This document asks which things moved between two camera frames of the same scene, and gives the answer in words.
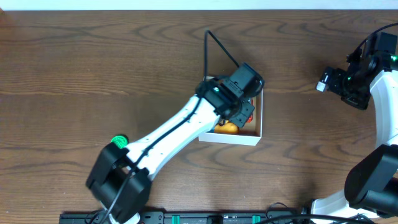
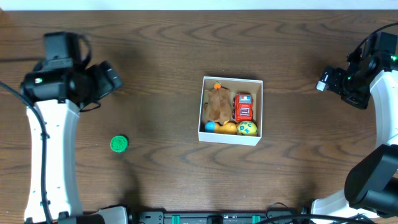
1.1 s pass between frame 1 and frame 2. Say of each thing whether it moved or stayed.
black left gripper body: moved
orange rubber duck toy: stayed
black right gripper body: stayed
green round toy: stayed
